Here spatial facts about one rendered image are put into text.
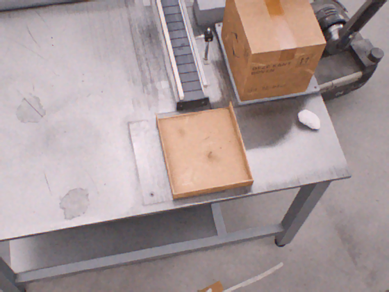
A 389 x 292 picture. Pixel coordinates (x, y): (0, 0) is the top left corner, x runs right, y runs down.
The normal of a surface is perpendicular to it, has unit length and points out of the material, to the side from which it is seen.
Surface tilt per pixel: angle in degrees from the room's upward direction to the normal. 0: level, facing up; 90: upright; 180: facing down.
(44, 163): 0
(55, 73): 0
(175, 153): 0
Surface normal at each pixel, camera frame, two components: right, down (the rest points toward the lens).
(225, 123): 0.05, -0.48
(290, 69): 0.21, 0.86
